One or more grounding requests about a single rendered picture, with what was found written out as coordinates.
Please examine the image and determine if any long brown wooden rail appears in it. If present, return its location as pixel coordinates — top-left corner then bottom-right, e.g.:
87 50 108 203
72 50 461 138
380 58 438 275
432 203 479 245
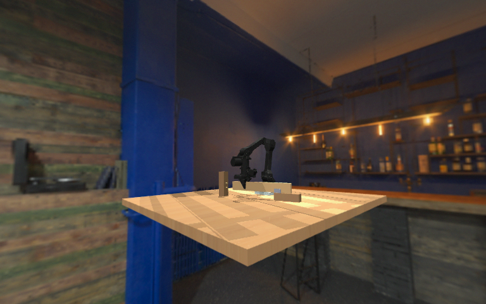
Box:
232 181 292 194

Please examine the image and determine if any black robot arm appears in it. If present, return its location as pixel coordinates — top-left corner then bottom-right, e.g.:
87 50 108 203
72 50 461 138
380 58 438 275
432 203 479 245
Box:
230 137 275 182

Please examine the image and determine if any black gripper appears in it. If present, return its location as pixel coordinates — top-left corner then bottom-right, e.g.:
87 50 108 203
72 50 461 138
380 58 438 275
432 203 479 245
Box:
234 166 256 189

